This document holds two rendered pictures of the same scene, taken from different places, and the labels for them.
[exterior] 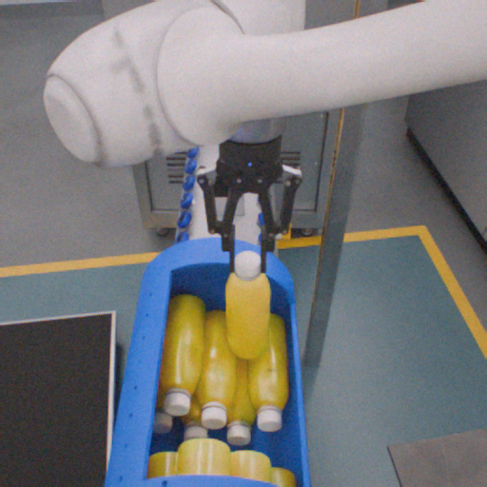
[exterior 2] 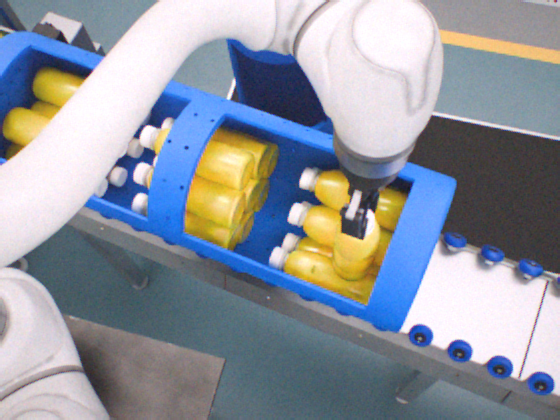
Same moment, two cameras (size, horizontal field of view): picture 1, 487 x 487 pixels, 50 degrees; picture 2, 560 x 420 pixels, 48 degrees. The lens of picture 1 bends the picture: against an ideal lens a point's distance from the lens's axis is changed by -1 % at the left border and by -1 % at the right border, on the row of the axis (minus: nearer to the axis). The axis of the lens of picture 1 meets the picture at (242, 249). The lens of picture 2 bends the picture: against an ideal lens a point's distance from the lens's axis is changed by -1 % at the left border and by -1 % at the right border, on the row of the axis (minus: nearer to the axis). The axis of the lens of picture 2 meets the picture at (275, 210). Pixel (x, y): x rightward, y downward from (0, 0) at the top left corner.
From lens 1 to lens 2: 0.76 m
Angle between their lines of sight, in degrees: 60
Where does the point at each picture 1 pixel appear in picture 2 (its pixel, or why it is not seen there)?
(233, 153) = not seen: hidden behind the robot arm
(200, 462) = (227, 156)
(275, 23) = (317, 70)
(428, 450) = (204, 389)
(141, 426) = (266, 122)
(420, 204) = not seen: outside the picture
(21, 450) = (478, 176)
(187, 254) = (425, 196)
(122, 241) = not seen: outside the picture
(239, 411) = (303, 244)
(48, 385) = (546, 208)
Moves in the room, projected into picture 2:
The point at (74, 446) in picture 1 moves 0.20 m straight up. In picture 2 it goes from (467, 222) to (481, 198)
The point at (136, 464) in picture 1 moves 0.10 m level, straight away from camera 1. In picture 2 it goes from (239, 113) to (297, 109)
